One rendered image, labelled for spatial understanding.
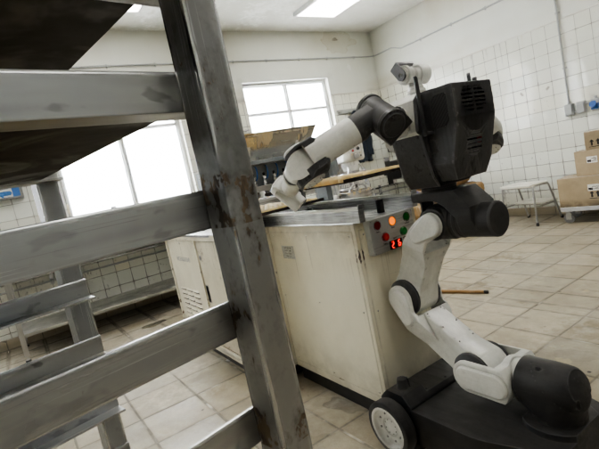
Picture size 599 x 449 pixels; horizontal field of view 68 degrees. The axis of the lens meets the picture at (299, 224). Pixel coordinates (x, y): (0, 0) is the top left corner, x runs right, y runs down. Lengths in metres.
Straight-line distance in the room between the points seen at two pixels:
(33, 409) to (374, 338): 1.58
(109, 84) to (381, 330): 1.60
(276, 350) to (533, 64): 5.67
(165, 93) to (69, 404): 0.22
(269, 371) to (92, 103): 0.23
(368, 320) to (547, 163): 4.39
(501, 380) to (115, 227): 1.40
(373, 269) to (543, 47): 4.47
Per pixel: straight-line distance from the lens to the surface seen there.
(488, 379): 1.61
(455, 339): 1.70
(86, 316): 0.76
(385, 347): 1.85
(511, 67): 6.04
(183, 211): 0.34
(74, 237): 0.31
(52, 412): 0.32
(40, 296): 0.73
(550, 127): 5.83
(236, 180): 0.33
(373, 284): 1.76
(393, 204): 1.94
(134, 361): 0.33
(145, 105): 0.34
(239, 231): 0.33
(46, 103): 0.32
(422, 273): 1.67
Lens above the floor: 1.06
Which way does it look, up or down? 6 degrees down
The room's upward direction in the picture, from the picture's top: 12 degrees counter-clockwise
